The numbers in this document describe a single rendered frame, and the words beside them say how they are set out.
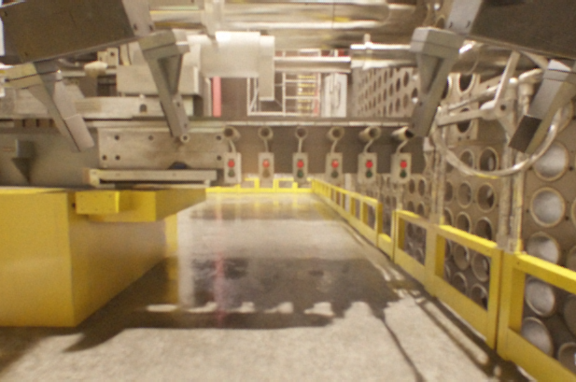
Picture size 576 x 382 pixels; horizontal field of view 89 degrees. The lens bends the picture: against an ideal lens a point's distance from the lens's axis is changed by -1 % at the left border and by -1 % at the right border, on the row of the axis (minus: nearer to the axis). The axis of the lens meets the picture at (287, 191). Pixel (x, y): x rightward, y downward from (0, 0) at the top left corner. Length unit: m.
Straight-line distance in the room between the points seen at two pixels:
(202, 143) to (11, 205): 0.85
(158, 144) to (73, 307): 0.85
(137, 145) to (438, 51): 1.62
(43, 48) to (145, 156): 1.40
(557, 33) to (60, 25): 0.47
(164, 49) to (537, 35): 0.35
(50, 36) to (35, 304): 1.46
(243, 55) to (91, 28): 1.48
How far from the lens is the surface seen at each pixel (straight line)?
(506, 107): 1.02
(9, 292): 1.80
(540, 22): 0.39
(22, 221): 1.68
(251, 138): 1.62
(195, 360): 1.27
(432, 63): 0.35
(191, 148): 1.69
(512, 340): 1.40
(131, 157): 1.81
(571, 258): 2.36
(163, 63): 0.35
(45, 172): 2.11
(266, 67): 1.77
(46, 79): 0.43
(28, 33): 0.41
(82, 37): 0.37
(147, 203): 1.51
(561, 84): 0.43
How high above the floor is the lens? 0.70
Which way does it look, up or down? 5 degrees down
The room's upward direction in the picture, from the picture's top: straight up
